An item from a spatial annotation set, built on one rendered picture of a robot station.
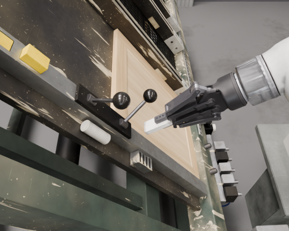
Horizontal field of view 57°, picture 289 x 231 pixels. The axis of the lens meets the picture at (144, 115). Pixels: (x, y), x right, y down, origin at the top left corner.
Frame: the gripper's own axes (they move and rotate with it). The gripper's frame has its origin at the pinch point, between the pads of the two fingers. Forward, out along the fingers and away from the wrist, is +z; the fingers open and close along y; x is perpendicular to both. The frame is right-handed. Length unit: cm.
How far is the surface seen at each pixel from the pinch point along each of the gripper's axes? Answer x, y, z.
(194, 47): 210, 155, 28
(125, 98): -1.0, -12.6, -0.2
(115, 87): 20.0, 0.4, 13.8
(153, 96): 8.5, -0.5, 0.1
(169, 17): 111, 44, 9
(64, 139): 43, 34, 77
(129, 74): 32.7, 8.2, 13.9
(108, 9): 51, -7, 11
